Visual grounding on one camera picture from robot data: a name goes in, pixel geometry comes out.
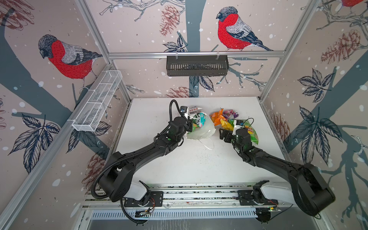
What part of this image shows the white printed paper bag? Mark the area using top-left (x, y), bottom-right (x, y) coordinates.
top-left (186, 106), bottom-right (216, 150)

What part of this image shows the orange snack packet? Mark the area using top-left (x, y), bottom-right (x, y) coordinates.
top-left (210, 108), bottom-right (227, 126)

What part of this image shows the purple candy packet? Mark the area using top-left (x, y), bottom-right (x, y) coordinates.
top-left (222, 109), bottom-right (239, 120)

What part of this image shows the green chips bag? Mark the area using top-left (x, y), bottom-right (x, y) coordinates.
top-left (229, 118), bottom-right (259, 144)

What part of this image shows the yellow snack packet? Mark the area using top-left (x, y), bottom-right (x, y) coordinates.
top-left (220, 119), bottom-right (234, 131)

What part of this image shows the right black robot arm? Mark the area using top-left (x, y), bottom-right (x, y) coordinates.
top-left (219, 128), bottom-right (336, 216)

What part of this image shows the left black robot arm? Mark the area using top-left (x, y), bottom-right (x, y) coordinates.
top-left (91, 117), bottom-right (193, 202)

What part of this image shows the green white snack packet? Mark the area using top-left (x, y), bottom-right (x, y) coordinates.
top-left (193, 113), bottom-right (206, 129)

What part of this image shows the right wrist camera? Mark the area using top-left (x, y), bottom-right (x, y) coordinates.
top-left (232, 119), bottom-right (244, 135)

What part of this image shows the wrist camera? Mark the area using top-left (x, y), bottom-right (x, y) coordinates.
top-left (232, 119), bottom-right (244, 135)
top-left (180, 106), bottom-right (188, 117)

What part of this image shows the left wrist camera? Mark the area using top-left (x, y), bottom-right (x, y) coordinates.
top-left (180, 106), bottom-right (188, 117)

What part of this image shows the aluminium mounting rail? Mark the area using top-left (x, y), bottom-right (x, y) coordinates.
top-left (83, 183), bottom-right (305, 210)

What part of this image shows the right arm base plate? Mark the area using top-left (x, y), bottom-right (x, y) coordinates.
top-left (237, 190), bottom-right (278, 206)

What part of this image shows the black hanging wire basket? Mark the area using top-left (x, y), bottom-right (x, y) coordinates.
top-left (166, 55), bottom-right (229, 77)

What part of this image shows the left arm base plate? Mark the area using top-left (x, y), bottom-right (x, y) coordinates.
top-left (124, 191), bottom-right (163, 208)

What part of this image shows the white mesh wall basket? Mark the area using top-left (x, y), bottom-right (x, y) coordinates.
top-left (72, 70), bottom-right (122, 132)

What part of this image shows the left black corrugated cable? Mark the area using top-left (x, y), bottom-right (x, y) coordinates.
top-left (90, 99), bottom-right (185, 225)

